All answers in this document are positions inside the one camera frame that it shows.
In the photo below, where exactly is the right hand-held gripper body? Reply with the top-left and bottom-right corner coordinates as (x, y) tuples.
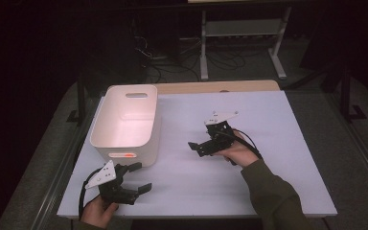
(196, 110), (241, 158)

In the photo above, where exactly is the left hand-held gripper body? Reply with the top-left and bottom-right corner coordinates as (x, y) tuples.
(84, 159), (140, 206)

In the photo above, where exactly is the white plastic bin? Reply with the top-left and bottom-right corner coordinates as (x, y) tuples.
(89, 83), (161, 168)

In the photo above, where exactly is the person's right hand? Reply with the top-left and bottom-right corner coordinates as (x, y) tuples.
(213, 128), (260, 170)

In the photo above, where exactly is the person's left hand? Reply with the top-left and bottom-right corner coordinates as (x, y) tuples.
(80, 195), (120, 229)

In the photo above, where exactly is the white board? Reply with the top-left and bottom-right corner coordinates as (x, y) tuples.
(57, 90), (338, 219)

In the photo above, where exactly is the wooden table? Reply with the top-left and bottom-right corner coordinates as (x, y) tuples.
(153, 80), (281, 96)

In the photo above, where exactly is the black stand leg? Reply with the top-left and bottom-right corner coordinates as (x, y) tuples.
(66, 72), (88, 127)
(339, 63), (368, 123)

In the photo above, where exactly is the white metal stand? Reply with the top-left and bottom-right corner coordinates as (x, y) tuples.
(198, 6), (293, 81)

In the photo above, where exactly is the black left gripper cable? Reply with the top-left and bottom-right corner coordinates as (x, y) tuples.
(78, 168), (105, 221)

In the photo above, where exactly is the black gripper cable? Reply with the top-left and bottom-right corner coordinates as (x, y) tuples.
(216, 127), (265, 161)
(78, 168), (105, 221)

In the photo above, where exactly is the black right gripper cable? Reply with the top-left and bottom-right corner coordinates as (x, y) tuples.
(216, 127), (265, 161)

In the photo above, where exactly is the tangle of floor cables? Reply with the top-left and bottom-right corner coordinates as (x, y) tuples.
(133, 33), (247, 84)

